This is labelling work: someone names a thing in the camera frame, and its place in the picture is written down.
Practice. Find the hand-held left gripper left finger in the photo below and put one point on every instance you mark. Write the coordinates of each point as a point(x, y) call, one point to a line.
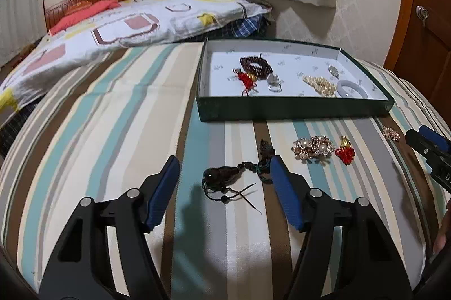
point(160, 194)

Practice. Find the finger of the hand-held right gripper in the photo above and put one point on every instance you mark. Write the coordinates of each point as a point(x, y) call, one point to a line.
point(437, 138)
point(421, 145)

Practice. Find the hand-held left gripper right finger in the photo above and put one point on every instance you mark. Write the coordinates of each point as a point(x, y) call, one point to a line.
point(287, 194)

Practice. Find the rose gold rhinestone brooch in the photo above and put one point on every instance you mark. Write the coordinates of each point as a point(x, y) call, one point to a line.
point(391, 133)

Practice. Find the gold rhinestone pearl brooch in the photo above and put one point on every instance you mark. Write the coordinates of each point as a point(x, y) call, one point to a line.
point(313, 147)

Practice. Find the red knot charm gold pendant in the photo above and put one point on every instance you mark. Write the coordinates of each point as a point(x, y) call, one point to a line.
point(346, 153)

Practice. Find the dark green shallow box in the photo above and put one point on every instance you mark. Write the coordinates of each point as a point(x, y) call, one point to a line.
point(282, 109)

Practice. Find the white jade bangle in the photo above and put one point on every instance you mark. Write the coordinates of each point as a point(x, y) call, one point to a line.
point(343, 88)

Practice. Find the silver keyring charm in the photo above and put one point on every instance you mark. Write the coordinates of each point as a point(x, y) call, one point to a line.
point(273, 82)

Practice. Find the silver rhinestone brooch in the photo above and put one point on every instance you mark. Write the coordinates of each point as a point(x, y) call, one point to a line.
point(333, 71)

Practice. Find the red knot charm gold bell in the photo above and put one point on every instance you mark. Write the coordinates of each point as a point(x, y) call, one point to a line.
point(246, 79)

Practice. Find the person's right hand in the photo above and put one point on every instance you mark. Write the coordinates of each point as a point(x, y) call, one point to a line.
point(443, 233)

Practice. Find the wooden door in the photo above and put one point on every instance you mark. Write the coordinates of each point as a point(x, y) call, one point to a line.
point(422, 49)

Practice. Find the metal door lock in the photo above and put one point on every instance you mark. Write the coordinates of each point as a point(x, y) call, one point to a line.
point(422, 13)

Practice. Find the blue plaid bed sheet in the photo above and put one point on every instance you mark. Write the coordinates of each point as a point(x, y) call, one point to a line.
point(243, 27)

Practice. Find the white patterned quilt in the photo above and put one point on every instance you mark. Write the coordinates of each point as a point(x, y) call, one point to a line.
point(141, 21)

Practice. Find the red pillow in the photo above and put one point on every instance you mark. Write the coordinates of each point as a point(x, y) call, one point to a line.
point(81, 16)

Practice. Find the white striped side curtain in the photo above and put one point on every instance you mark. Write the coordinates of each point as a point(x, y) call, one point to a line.
point(19, 4)

